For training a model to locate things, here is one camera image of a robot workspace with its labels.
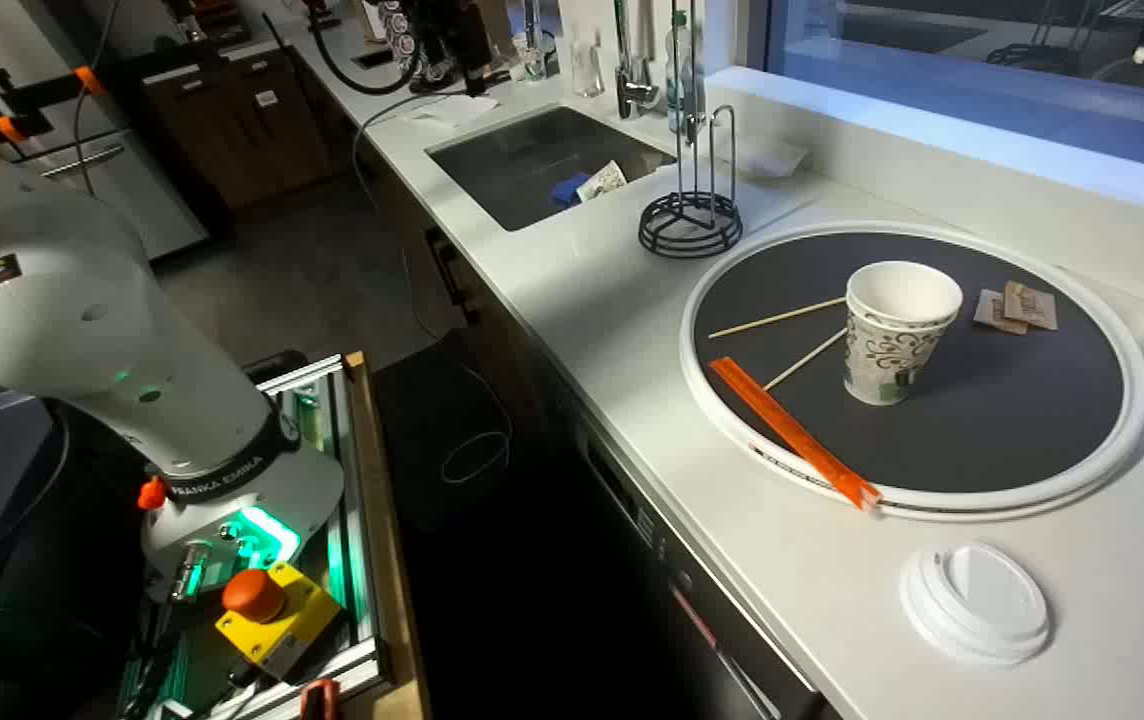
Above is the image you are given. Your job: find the stainless steel sink basin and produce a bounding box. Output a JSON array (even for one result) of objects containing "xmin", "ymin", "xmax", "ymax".
[{"xmin": 426, "ymin": 105, "xmax": 677, "ymax": 234}]

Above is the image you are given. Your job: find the brown wooden cabinet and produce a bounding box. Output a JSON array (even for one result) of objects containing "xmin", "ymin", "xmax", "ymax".
[{"xmin": 127, "ymin": 42, "xmax": 343, "ymax": 214}]

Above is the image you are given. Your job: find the thin wooden stir stick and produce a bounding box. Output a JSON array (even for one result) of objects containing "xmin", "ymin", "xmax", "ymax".
[
  {"xmin": 760, "ymin": 324, "xmax": 853, "ymax": 396},
  {"xmin": 704, "ymin": 292, "xmax": 853, "ymax": 344}
]

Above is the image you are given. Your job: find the chrome kitchen faucet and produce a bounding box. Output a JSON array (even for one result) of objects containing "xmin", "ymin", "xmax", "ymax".
[{"xmin": 613, "ymin": 0, "xmax": 710, "ymax": 136}]

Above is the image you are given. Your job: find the window pane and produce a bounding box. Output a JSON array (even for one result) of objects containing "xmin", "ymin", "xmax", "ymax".
[{"xmin": 766, "ymin": 0, "xmax": 1144, "ymax": 182}]

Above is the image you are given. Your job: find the blue sponge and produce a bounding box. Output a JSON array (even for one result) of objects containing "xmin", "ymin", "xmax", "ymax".
[{"xmin": 547, "ymin": 168, "xmax": 599, "ymax": 213}]

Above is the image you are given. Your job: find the yellow emergency stop button box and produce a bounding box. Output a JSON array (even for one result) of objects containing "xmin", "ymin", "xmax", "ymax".
[{"xmin": 213, "ymin": 563, "xmax": 343, "ymax": 683}]

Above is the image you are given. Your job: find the orange plastic straw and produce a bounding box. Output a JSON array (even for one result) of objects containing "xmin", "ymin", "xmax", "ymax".
[{"xmin": 704, "ymin": 350, "xmax": 885, "ymax": 515}]

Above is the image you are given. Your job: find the stainless steel appliance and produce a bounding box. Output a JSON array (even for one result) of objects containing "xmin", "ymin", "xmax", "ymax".
[{"xmin": 0, "ymin": 0, "xmax": 207, "ymax": 265}]

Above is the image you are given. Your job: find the printed white paper cup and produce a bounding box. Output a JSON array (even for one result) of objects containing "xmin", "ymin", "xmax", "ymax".
[
  {"xmin": 839, "ymin": 272, "xmax": 966, "ymax": 413},
  {"xmin": 573, "ymin": 156, "xmax": 631, "ymax": 206},
  {"xmin": 846, "ymin": 260, "xmax": 968, "ymax": 333}
]

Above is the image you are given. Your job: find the brown sugar packet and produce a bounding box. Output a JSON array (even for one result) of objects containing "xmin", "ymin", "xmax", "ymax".
[
  {"xmin": 974, "ymin": 282, "xmax": 1034, "ymax": 340},
  {"xmin": 1000, "ymin": 274, "xmax": 1064, "ymax": 337}
]

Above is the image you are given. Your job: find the aluminium frame robot cart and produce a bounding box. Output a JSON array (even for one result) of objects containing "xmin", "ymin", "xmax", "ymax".
[{"xmin": 117, "ymin": 349, "xmax": 434, "ymax": 720}]

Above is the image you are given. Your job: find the black wire paper towel holder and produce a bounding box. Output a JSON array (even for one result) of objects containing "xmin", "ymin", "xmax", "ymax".
[{"xmin": 638, "ymin": 101, "xmax": 749, "ymax": 265}]

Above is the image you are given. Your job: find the white plastic cup lid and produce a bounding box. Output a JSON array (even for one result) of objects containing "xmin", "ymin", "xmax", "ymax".
[{"xmin": 898, "ymin": 538, "xmax": 1055, "ymax": 671}]

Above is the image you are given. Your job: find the round black white-rimmed tray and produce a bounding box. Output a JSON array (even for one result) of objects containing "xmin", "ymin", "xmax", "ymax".
[{"xmin": 677, "ymin": 214, "xmax": 1144, "ymax": 525}]

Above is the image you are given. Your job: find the dark under-counter cabinet front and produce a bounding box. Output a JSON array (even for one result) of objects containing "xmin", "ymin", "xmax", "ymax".
[{"xmin": 368, "ymin": 333, "xmax": 817, "ymax": 720}]

